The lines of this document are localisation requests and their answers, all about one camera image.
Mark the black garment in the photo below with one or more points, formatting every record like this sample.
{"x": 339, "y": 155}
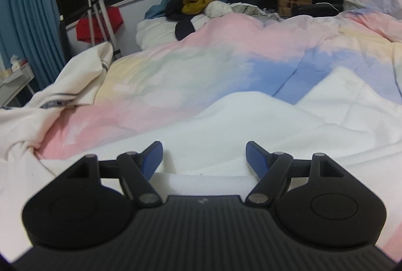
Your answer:
{"x": 174, "y": 9}

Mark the white side table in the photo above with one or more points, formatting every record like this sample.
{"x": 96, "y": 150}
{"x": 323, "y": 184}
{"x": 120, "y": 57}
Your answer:
{"x": 14, "y": 82}

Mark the white tripod stand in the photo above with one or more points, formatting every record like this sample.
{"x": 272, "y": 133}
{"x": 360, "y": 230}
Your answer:
{"x": 103, "y": 16}

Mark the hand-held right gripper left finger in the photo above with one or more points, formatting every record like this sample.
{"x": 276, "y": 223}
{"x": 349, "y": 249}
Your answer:
{"x": 153, "y": 159}

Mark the grey crumpled garment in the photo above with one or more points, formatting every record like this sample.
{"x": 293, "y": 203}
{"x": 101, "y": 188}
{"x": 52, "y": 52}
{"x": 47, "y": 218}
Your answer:
{"x": 251, "y": 11}

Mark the red cloth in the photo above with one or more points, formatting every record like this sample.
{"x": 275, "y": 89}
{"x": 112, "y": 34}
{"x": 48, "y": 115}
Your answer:
{"x": 84, "y": 30}

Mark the white crumpled cloth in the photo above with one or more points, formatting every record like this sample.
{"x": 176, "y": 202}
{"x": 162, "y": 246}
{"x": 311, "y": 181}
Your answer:
{"x": 218, "y": 9}

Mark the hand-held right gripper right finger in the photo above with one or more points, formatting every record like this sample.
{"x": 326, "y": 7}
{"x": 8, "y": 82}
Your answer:
{"x": 255, "y": 159}

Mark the cream striped garment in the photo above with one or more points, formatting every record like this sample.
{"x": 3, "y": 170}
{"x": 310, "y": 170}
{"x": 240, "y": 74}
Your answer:
{"x": 37, "y": 120}

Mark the navy cloth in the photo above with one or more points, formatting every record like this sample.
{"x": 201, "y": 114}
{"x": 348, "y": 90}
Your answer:
{"x": 183, "y": 30}

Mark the pastel patchwork duvet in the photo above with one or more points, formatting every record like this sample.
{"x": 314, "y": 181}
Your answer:
{"x": 188, "y": 70}

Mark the white sweatshirt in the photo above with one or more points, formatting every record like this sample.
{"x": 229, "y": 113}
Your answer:
{"x": 251, "y": 120}

